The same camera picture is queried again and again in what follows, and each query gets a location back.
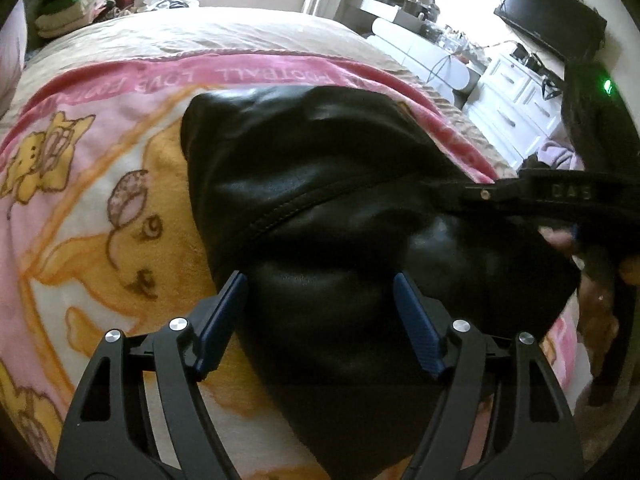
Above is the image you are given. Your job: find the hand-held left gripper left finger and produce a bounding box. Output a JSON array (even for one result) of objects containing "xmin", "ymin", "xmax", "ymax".
[{"xmin": 54, "ymin": 270, "xmax": 249, "ymax": 480}]

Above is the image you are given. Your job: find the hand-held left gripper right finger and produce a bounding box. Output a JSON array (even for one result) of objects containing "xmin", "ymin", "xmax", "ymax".
[{"xmin": 392, "ymin": 271, "xmax": 586, "ymax": 480}]

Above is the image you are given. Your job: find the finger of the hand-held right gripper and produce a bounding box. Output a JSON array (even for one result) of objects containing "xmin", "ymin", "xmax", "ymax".
[{"xmin": 420, "ymin": 170, "xmax": 522, "ymax": 221}]

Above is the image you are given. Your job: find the black leather jacket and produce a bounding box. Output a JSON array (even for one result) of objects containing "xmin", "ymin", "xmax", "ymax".
[{"xmin": 180, "ymin": 85, "xmax": 583, "ymax": 480}]

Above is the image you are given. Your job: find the person's right hand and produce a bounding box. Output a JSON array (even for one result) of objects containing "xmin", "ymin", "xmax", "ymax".
[{"xmin": 541, "ymin": 227, "xmax": 623, "ymax": 377}]

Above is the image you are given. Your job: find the lilac cloth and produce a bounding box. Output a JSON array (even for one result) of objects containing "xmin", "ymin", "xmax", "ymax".
[{"xmin": 539, "ymin": 139, "xmax": 585, "ymax": 172}]

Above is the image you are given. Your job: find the white dresser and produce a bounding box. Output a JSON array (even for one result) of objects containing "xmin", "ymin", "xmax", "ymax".
[{"xmin": 462, "ymin": 52, "xmax": 566, "ymax": 163}]

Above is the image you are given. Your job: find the white vanity desk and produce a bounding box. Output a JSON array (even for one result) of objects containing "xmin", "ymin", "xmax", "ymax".
[{"xmin": 345, "ymin": 0, "xmax": 483, "ymax": 96}]

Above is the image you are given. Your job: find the black television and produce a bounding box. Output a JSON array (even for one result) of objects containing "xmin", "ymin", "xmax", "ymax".
[{"xmin": 494, "ymin": 0, "xmax": 608, "ymax": 63}]

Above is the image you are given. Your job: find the pink printed blanket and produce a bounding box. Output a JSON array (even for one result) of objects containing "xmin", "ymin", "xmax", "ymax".
[{"xmin": 0, "ymin": 52, "xmax": 587, "ymax": 480}]

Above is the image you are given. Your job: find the beige bedspread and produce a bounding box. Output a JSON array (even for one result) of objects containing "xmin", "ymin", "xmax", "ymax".
[{"xmin": 10, "ymin": 7, "xmax": 501, "ymax": 181}]

